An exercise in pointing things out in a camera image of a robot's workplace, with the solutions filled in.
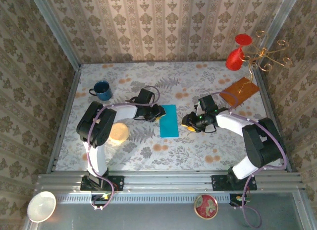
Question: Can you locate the red plastic wine glass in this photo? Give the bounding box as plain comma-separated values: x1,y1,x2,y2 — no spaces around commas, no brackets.
225,34,253,71

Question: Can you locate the aluminium side rail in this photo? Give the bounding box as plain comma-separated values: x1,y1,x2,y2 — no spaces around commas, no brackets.
46,65,82,173
254,65,293,173

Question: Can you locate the aluminium corner post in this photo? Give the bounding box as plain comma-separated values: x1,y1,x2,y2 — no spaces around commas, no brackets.
257,0,302,66
27,0,82,68

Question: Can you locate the white round bowl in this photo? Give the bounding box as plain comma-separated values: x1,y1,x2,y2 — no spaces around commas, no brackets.
27,191,57,223

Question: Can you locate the floral patterned table cloth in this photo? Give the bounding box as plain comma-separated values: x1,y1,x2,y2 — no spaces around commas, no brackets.
55,62,284,171

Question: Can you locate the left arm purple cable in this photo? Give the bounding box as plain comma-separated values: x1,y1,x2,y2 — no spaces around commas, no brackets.
85,85,161,211

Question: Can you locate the gold wire stand wooden base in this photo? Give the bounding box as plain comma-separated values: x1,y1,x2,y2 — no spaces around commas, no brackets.
219,30,293,109

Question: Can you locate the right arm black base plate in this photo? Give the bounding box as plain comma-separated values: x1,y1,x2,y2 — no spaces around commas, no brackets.
211,174,258,192

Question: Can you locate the aluminium front frame beam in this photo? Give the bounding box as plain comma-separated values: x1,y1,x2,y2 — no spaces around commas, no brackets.
37,170,304,194

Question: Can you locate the grey slotted cable duct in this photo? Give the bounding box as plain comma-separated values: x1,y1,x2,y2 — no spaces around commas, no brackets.
54,192,231,204

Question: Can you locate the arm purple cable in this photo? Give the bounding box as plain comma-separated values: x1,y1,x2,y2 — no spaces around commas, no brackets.
85,85,161,211
210,92,288,229

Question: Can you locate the pale orange round disc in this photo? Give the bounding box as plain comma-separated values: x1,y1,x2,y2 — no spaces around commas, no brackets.
108,122,130,144

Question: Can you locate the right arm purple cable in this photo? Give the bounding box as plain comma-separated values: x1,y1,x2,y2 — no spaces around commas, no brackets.
210,92,288,229

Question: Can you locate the dark blue enamel mug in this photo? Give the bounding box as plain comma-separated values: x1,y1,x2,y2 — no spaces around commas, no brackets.
89,81,114,101

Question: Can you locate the red floral small plate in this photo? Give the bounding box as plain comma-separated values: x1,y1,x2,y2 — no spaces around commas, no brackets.
194,194,219,220

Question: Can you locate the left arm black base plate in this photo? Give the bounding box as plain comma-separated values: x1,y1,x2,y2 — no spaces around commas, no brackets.
80,174,124,192

